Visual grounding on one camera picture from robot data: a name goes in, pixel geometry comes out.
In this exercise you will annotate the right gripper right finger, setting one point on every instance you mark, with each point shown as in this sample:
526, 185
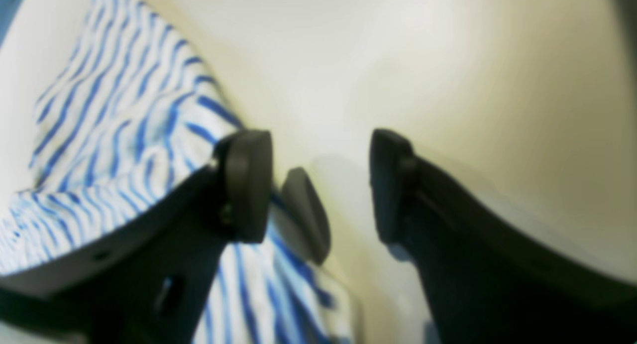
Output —
486, 282

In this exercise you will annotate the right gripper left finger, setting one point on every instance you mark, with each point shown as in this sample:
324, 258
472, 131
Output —
148, 282

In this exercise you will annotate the blue white striped T-shirt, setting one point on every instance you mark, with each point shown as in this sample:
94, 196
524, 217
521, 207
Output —
106, 108

